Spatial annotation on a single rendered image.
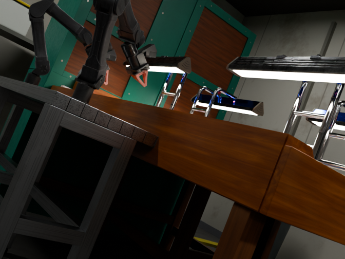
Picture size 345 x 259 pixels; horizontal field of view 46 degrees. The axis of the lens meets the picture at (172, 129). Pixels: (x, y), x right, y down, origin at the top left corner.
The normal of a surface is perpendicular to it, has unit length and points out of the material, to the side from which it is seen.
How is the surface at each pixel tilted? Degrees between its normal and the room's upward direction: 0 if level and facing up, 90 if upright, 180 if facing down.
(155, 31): 90
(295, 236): 90
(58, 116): 90
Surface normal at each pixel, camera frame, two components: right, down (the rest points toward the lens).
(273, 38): -0.72, -0.34
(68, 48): 0.54, 0.15
